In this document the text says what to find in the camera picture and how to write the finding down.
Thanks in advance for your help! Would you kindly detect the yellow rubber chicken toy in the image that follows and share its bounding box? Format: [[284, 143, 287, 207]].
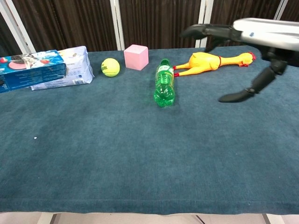
[[172, 51, 257, 77]]

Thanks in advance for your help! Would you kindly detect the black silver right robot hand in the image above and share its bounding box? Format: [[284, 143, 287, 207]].
[[179, 17, 299, 103]]

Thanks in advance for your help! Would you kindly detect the blue Oreo cookie box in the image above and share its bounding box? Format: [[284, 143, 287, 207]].
[[0, 49, 67, 94]]

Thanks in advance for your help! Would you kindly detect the teal table cloth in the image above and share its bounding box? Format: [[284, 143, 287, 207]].
[[0, 45, 299, 215]]

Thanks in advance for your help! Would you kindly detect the white tissue pack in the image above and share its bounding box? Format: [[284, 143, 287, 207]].
[[30, 45, 95, 91]]

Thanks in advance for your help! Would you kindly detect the green plastic bottle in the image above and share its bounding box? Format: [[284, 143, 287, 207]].
[[153, 58, 176, 108]]

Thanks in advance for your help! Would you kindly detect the pink cube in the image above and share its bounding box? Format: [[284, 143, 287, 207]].
[[123, 44, 150, 70]]

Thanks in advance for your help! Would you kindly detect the dark folding screen white frame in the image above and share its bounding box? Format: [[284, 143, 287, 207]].
[[0, 0, 299, 58]]

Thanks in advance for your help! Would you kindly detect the yellow tennis ball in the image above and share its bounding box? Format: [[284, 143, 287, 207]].
[[101, 58, 121, 77]]

